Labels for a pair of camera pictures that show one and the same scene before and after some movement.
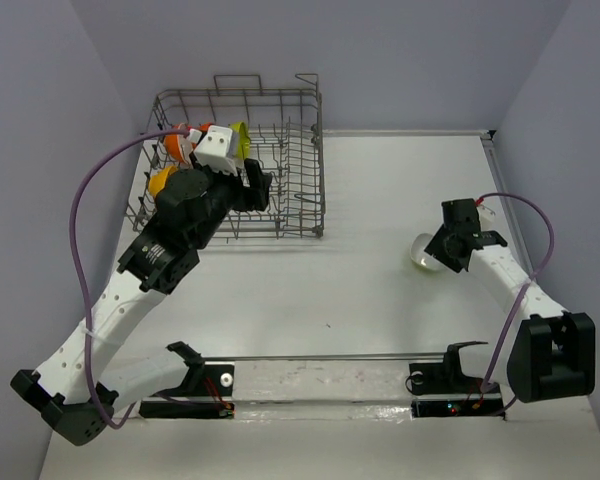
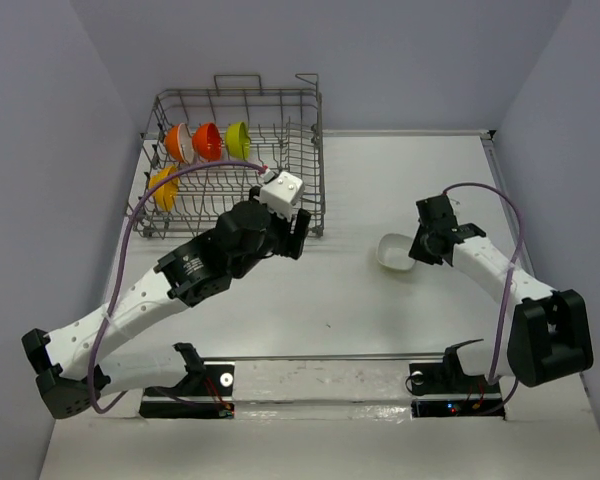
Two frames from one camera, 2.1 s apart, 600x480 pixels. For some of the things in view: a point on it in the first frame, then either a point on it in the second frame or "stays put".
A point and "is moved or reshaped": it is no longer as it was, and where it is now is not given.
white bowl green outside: x=421 y=256 is moved or reshaped
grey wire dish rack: x=285 y=130 stays put
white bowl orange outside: x=177 y=145 stays put
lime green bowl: x=244 y=142 stays put
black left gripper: x=249 y=199 to x=300 y=232
